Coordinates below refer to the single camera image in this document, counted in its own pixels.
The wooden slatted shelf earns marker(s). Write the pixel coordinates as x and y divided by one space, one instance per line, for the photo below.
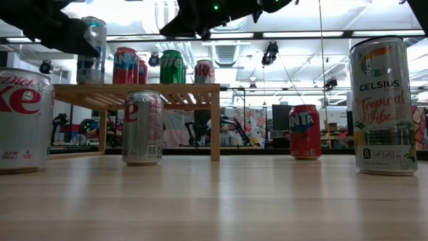
100 88

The black table frame rail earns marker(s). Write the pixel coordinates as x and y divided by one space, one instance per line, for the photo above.
261 151

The black background robot arm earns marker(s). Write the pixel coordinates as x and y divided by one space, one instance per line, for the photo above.
234 124
194 129

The black computer monitor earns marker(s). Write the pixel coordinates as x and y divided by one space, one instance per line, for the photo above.
282 117

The floral patterned cloth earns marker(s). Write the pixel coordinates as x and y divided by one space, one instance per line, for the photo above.
259 127

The Celsius Tropical Vibe can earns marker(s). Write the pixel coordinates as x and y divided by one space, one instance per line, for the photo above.
382 117

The black metal stand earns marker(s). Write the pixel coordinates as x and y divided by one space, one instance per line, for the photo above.
244 97

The black framed linear light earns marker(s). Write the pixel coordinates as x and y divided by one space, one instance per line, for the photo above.
348 33

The Celsius Arctic Vibe can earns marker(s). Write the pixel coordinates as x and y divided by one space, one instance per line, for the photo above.
92 70

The orange Fanta can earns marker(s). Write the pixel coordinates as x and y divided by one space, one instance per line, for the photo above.
305 134
125 67
143 73

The colourful patchwork quilt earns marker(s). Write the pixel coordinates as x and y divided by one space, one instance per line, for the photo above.
421 127

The white board panel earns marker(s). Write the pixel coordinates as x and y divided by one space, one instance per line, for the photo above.
174 130

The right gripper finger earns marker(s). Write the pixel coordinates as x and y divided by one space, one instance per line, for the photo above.
187 28

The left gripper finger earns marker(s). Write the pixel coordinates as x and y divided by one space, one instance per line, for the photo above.
63 37

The silver Diet Coke can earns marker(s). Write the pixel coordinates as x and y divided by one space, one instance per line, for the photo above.
204 72
142 134
23 134

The cardboard box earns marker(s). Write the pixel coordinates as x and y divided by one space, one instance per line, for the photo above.
331 126

